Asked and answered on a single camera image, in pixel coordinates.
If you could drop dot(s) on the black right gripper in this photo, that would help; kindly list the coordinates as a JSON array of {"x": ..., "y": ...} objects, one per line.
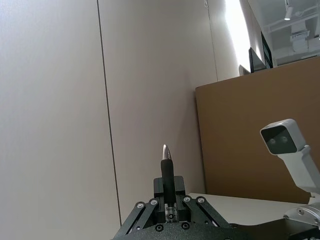
[{"x": 262, "y": 231}]

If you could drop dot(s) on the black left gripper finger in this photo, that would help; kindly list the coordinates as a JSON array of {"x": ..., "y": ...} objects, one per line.
[{"x": 146, "y": 212}]

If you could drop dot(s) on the black pen with silver tip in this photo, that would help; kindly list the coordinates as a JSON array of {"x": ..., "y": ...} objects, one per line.
[{"x": 167, "y": 180}]

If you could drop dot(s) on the brown cardboard board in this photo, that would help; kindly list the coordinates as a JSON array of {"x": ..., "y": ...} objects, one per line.
[{"x": 250, "y": 130}]

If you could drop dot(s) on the white ceiling-mounted device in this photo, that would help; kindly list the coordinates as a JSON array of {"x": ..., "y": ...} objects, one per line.
[{"x": 299, "y": 33}]

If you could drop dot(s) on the white ceiling spot lamp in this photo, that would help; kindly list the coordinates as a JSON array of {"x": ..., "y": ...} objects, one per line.
[{"x": 288, "y": 12}]

